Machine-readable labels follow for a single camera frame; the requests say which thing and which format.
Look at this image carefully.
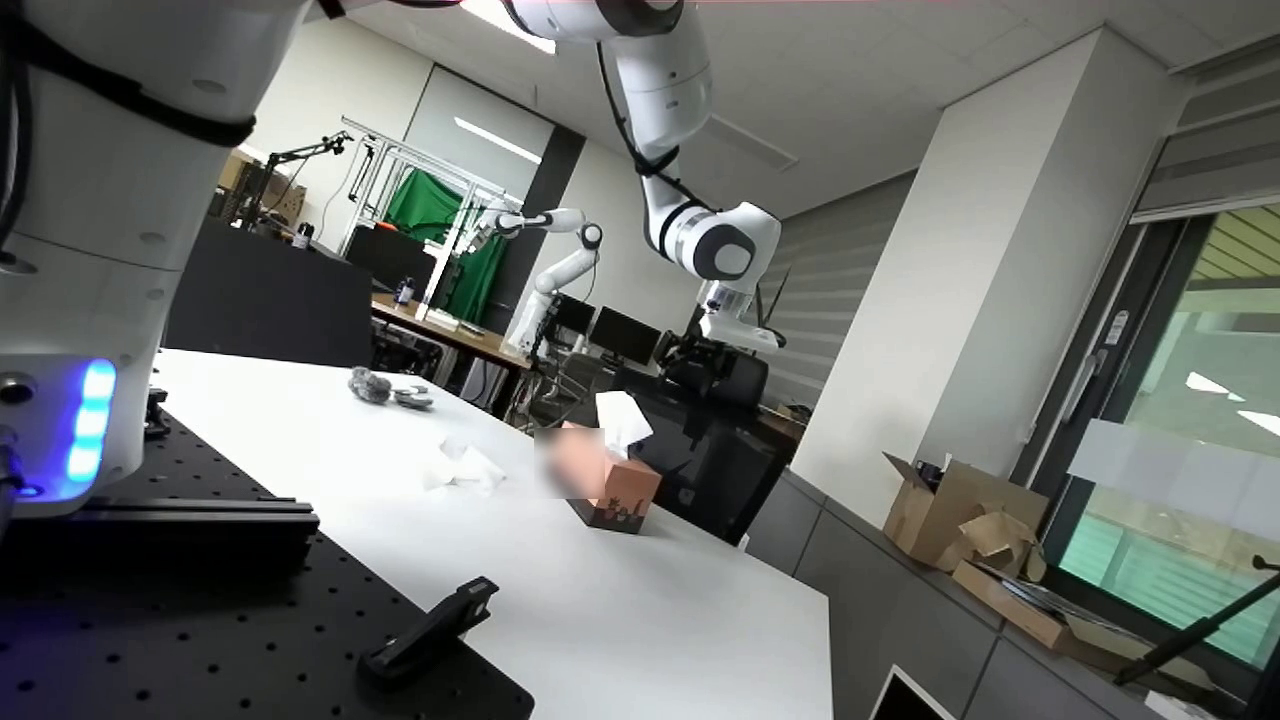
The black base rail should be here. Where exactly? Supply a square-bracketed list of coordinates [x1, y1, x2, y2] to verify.
[0, 491, 323, 581]

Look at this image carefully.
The black camera tripod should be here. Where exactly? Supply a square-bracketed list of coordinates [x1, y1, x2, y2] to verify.
[1114, 556, 1280, 693]

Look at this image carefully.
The green cloth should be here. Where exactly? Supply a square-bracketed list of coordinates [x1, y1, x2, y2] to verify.
[378, 169, 513, 330]

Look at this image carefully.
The crumpled grey cloth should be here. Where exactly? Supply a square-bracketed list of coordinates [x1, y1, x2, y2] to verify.
[344, 369, 399, 410]

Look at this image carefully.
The flat cardboard piece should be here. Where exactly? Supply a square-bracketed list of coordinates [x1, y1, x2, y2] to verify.
[948, 556, 1087, 658]

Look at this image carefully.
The small cardboard box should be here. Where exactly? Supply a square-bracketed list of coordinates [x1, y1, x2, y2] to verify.
[955, 509, 1039, 581]

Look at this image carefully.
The open cardboard box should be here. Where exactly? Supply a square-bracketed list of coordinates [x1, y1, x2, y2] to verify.
[880, 453, 1050, 575]

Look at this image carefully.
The black articulated boom stand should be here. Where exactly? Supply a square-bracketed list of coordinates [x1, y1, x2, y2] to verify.
[231, 129, 358, 224]

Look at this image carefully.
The pink tissue box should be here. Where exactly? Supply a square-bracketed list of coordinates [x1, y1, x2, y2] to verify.
[541, 419, 668, 538]

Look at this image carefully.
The wooden desk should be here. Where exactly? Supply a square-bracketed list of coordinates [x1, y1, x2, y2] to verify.
[367, 291, 536, 382]

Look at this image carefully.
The black perforated breadboard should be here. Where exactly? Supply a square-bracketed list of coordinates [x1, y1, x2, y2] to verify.
[0, 391, 536, 720]

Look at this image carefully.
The grey low cabinet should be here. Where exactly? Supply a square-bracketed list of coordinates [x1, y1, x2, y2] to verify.
[739, 467, 1164, 720]

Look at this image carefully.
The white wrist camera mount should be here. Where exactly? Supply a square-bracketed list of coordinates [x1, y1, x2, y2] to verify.
[692, 310, 792, 361]

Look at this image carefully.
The black partition panel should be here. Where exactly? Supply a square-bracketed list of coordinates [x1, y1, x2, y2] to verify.
[159, 212, 378, 374]

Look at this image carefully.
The black office chair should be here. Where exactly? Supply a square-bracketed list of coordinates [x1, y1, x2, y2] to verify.
[634, 332, 792, 547]

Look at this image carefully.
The large black monitor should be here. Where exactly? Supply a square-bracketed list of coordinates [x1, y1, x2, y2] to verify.
[348, 221, 440, 305]

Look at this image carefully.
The small black monitor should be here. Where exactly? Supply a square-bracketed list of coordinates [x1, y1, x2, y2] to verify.
[583, 305, 663, 374]

